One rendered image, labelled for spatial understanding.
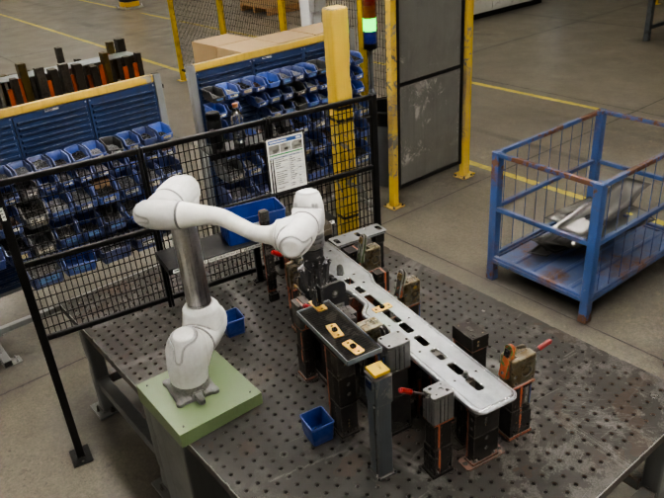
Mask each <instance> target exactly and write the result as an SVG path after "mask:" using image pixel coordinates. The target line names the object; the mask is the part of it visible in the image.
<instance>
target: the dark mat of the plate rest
mask: <svg viewBox="0 0 664 498"><path fill-rule="evenodd" d="M323 304H324V305H325V306H326V307H327V309H326V310H324V311H321V312H318V311H317V310H316V309H315V308H314V307H311V308H309V309H306V310H304V311H301V312H300V314H301V315H302V316H303V317H304V318H305V319H306V320H307V321H308V322H309V323H310V324H311V325H312V326H313V327H314V328H315V329H316V330H317V331H318V332H319V333H320V334H321V335H322V336H323V337H324V338H325V339H326V340H327V341H328V342H329V343H330V344H331V345H332V346H333V347H334V348H335V349H336V350H337V351H338V352H339V353H340V354H341V355H342V356H343V357H344V358H345V359H346V360H347V361H350V360H352V359H354V358H356V357H359V356H361V355H363V354H366V353H368V352H371V351H373V350H376V349H378V346H377V345H376V344H375V343H374V342H373V341H372V340H371V339H369V338H368V337H367V336H366V335H365V334H364V333H363V332H362V331H361V330H359V329H358V328H357V327H356V326H355V325H354V324H353V323H352V322H351V321H349V320H348V319H347V318H346V317H345V316H344V315H343V314H342V313H341V312H340V311H338V310H337V309H336V308H335V307H334V306H333V305H332V304H331V303H329V302H325V303H323ZM333 323H335V324H336V325H337V326H338V327H339V329H340V330H341V331H342V332H343V334H344V336H342V337H339V338H334V337H333V336H332V335H331V333H330V332H329V331H328V329H327V328H326V325H329V324H333ZM348 340H352V341H353V342H355V343H356V344H358V345H359V346H360V347H362V348H363V349H364V350H365V351H364V352H362V353H360V354H358V355H355V354H354V353H352V352H351V351H350V350H348V349H347V348H346V347H344V346H343V345H342V343H344V342H346V341H348Z"/></svg>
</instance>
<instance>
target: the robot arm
mask: <svg viewBox="0 0 664 498"><path fill-rule="evenodd" d="M200 195H201V190H200V186H199V183H198V182H197V180H196V179H195V178H193V177H192V176H188V175H176V176H173V177H171V178H169V179H168V180H166V181H165V182H164V183H163V184H162V185H161V186H160V187H159V188H158V189H157V190H156V192H155V193H154V194H153V195H152V196H151V197H149V198H148V200H145V201H141V202H140V203H138V204H137V205H136V206H135V207H134V209H133V219H134V221H135V222H136V223H137V224H138V225H140V226H143V227H145V228H149V229H154V230H171V233H172V238H173V242H174V247H175V252H176V256H177V261H178V265H179V270H180V274H181V279H182V284H183V288H184V293H185V297H186V303H185V304H184V306H183V309H182V312H183V321H182V327H180V328H177V329H176V330H174V331H173V332H172V333H171V335H170V336H169V338H168V340H167V343H166V348H165V355H166V365H167V370H168V375H169V377H170V378H167V379H164V380H163V382H162V383H163V386H165V387H166V388H167V389H168V391H169V392H170V394H171V395H172V397H173V398H174V400H175V402H176V406H177V407H178V408H183V407H184V406H186V405H187V404H189V403H192V402H194V401H197V402H198V403H199V404H200V405H204V404H206V400H205V397H207V396H209V395H212V394H217V393H219V387H218V386H216V385H215V384H214V383H213V382H212V380H211V379H210V378H209V376H208V366H209V362H210V358H211V355H212V352H213V350H214V349H215V348H216V346H217V345H218V343H219V341H220V340H221V338H222V336H223V334H224V332H225V329H226V326H227V315H226V312H225V310H224V309H223V307H222V306H221V305H220V304H218V301H217V300H216V299H215V298H213V297H211V296H210V293H209V288H208V279H207V273H206V268H205V263H204V258H203V253H202V248H201V243H200V238H199V234H198V229H197V226H200V225H208V224H212V225H218V226H221V227H223V228H226V229H228V230H230V231H232V232H234V233H236V234H238V235H240V236H242V237H244V238H247V239H249V240H252V241H255V242H259V243H265V244H270V245H272V246H273V247H274V248H275V249H276V250H277V251H280V252H281V254H282V255H284V256H285V257H287V258H292V259H293V258H298V257H300V256H302V258H303V261H302V265H301V266H300V267H296V269H297V270H298V271H299V274H300V278H301V281H302V284H303V287H304V288H305V289H306V290H307V291H309V296H310V297H311V300H312V304H313V305H314V306H315V307H316V306H317V300H318V301H319V302H320V303H321V305H322V304H323V296H322V295H323V294H324V288H325V285H328V279H329V267H330V263H331V259H329V258H328V257H326V258H325V257H324V252H323V246H324V244H325V240H324V224H325V212H324V204H323V201H322V198H321V196H320V194H319V192H318V191H317V190H314V189H311V188H306V189H302V190H299V191H297V192H296V193H295V196H294V200H293V209H292V211H291V216H288V217H284V218H281V219H277V220H276V221H275V222H274V223H273V224H271V225H266V226H263V225H256V224H254V223H252V222H250V221H248V220H246V219H244V218H242V217H240V216H238V215H236V214H235V213H233V212H231V211H229V210H226V209H223V208H220V207H211V206H204V205H200ZM323 262H324V263H323ZM322 264H323V275H322V268H321V266H322ZM304 267H305V268H306V269H307V273H308V282H307V279H306V275H305V272H304ZM314 271H316V277H317V281H318V285H317V286H316V289H315V288H314ZM316 292H317V294H316Z"/></svg>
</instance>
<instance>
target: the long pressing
mask: <svg viewBox="0 0 664 498"><path fill-rule="evenodd" d="M323 252H324V257H325V258H326V257H328V258H329V259H331V263H330V267H329V274H332V275H333V276H334V277H335V278H337V279H338V280H341V281H343V282H344V283H345V285H346V293H349V294H350V295H351V296H352V297H354V298H355V299H356V300H357V301H358V302H359V303H361V304H362V305H363V306H364V308H363V310H362V317H363V318H364V319H365V320H366V319H368V318H371V317H376V318H377V319H378V320H379V321H380V322H381V323H382V324H385V325H386V326H387V327H388V328H389V330H390V333H391V332H394V331H396V330H399V331H401V332H402V333H403V334H404V335H405V336H407V337H408V338H409V339H410V360H411V361H412V362H414V363H415V364H416V365H417V366H418V367H419V368H420V369H422V370H423V371H424V372H425V373H426V374H428V375H429V376H430V377H431V378H432V379H433V380H434V381H436V382H438V381H440V380H443V381H445V382H446V383H447V384H448V385H449V386H450V387H452V388H453V389H454V391H455V399H456V400H457V401H459V402H460V403H461V404H462V405H463V406H464V407H465V408H467V409H468V410H469V411H470V412H471V413H473V414H476V415H486V414H489V413H491V412H493V411H495V410H497V409H499V408H501V407H503V406H505V405H507V404H509V403H511V402H513V401H514V400H516V398H517V392H516V391H515V390H514V389H513V388H512V387H511V386H509V385H508V384H507V383H506V382H504V381H503V380H502V379H500V378H499V377H498V376H496V375H495V374H494V373H492V372H491V371H490V370H488V369H487V368H486V367H485V366H483V365H482V364H481V363H479V362H478V361H477V360H476V359H474V358H473V357H472V356H470V355H469V354H468V353H466V352H465V351H464V350H463V349H461V348H460V347H459V346H457V345H456V344H455V343H454V342H452V341H451V340H450V339H448V338H447V337H446V336H445V335H443V334H442V333H441V332H439V331H438V330H437V329H435V328H434V327H433V326H432V325H430V324H429V323H428V322H426V321H425V320H424V319H423V318H421V317H420V316H419V315H417V314H416V313H415V312H414V311H412V310H411V309H410V308H408V307H407V306H406V305H404V304H403V303H402V302H401V301H399V300H398V299H397V298H395V297H394V296H393V295H392V294H390V293H389V292H388V291H386V290H385V289H384V288H382V287H381V286H380V285H378V284H377V283H376V282H375V281H374V276H373V275H372V274H371V273H370V272H369V271H367V270H366V269H365V268H364V267H362V266H361V265H360V264H358V263H357V262H356V261H354V260H353V259H352V258H350V257H349V256H348V255H346V254H345V253H344V252H343V251H341V250H340V249H339V248H337V247H336V246H335V245H333V244H332V243H331V242H327V241H325V244H324V246H323ZM339 264H341V265H342V266H343V268H344V275H343V276H338V275H337V270H336V269H337V265H339ZM353 274H355V275H353ZM347 279H350V280H351V281H353V282H354V283H353V284H350V285H348V284H347V283H346V282H345V280H347ZM363 282H364V283H363ZM354 288H361V289H363V290H364V291H365V292H362V293H358V292H357V291H356V290H354ZM368 295H370V296H371V297H373V298H374V299H375V300H376V301H378V302H379V303H380V304H384V303H387V302H389V303H390V304H391V305H392V307H391V308H389V309H386V310H389V311H390V312H391V313H392V314H394V315H395V316H396V317H397V318H399V319H400V320H401V321H400V322H397V323H395V322H393V321H392V320H391V319H390V318H389V317H387V316H386V315H385V314H384V313H383V312H382V311H381V312H378V313H375V312H374V311H372V308H374V307H375V306H374V305H373V304H372V303H370V302H369V301H368V300H367V299H366V298H365V296H368ZM408 317H409V318H408ZM403 323H404V324H406V325H407V326H409V327H410V328H411V329H412V330H413V331H414V332H412V333H407V332H406V331H404V330H403V329H402V328H401V327H400V326H399V325H400V324H403ZM388 325H390V326H388ZM417 336H421V337H422V338H423V339H425V340H426V341H427V342H428V343H429V344H430V345H428V346H423V345H421V344H420V343H419V342H418V341H416V340H415V339H414V338H415V337H417ZM434 349H437V350H438V351H439V352H441V353H442V354H443V355H444V356H446V357H447V358H446V359H444V360H440V359H438V358H437V357H436V356H435V355H433V354H432V353H431V352H430V351H432V350H434ZM419 351H421V352H419ZM449 364H455V365H457V366H458V367H459V368H460V369H462V370H463V371H468V377H467V378H464V377H463V376H462V375H461V374H457V373H455V372H454V371H453V370H452V369H450V368H449V367H448V365H449ZM469 378H473V379H474V380H475V381H477V382H478V383H479V384H480V385H482V386H483V387H484V388H483V389H481V390H476V389H475V388H474V387H473V386H471V385H470V384H469V383H468V382H466V380H467V379H469ZM454 380H455V381H454Z"/></svg>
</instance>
